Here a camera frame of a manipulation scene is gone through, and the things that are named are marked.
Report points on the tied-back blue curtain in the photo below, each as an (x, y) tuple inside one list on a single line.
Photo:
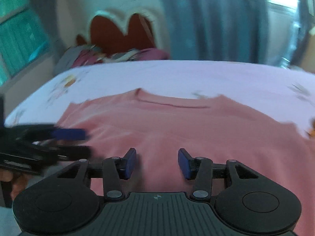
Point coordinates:
[(299, 29)]

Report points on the green-tinted window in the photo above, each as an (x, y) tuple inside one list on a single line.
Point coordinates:
[(17, 34)]

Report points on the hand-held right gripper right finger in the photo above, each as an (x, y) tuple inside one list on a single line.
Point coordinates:
[(185, 163)]

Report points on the wide blue curtain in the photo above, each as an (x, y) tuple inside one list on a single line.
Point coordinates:
[(211, 22)]

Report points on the person's left hand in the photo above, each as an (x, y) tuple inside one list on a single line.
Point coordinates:
[(18, 189)]

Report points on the red headboard with white trim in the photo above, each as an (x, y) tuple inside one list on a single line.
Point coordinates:
[(118, 34)]

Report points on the bright window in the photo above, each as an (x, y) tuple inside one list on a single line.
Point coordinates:
[(280, 7)]

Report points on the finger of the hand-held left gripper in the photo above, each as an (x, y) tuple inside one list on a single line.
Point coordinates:
[(70, 134), (73, 152)]

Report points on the grey curtain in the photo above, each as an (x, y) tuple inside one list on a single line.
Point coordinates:
[(41, 9)]

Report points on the pink long-sleeved sweater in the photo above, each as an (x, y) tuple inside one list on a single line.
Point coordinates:
[(172, 132)]

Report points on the pile of clothes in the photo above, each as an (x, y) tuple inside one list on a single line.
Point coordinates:
[(98, 55)]

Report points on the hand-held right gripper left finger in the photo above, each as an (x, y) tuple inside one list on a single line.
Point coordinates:
[(130, 163)]

